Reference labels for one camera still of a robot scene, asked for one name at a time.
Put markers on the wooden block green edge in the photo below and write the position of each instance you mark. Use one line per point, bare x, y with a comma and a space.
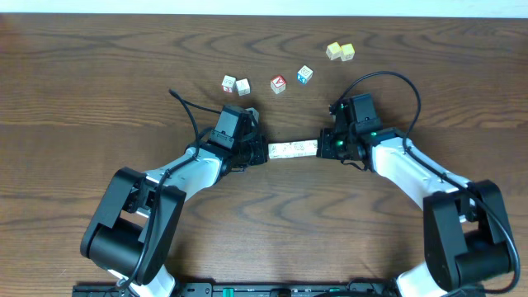
286, 150

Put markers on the yellow wooden block left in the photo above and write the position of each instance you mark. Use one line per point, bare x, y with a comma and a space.
333, 51

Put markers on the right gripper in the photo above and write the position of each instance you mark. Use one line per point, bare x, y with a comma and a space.
324, 147

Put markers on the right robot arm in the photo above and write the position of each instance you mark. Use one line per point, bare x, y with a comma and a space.
468, 244

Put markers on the yellow wooden block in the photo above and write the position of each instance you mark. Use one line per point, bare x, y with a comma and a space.
347, 52
333, 51

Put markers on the red sided wooden block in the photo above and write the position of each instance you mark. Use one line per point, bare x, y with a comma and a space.
229, 84

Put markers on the plain wooden block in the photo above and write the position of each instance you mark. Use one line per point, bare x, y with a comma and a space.
298, 148
274, 151
243, 87
311, 147

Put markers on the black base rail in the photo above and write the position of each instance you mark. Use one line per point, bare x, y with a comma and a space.
357, 287

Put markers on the red letter A block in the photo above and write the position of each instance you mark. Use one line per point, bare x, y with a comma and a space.
278, 84

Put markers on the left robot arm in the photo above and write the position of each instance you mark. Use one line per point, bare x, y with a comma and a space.
131, 231

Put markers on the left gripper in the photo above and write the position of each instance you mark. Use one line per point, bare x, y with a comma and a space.
259, 150

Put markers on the yellow wooden block right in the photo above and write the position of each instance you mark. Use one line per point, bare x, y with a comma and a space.
347, 52

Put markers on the blue sided wooden block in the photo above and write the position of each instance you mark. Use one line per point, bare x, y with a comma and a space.
304, 74

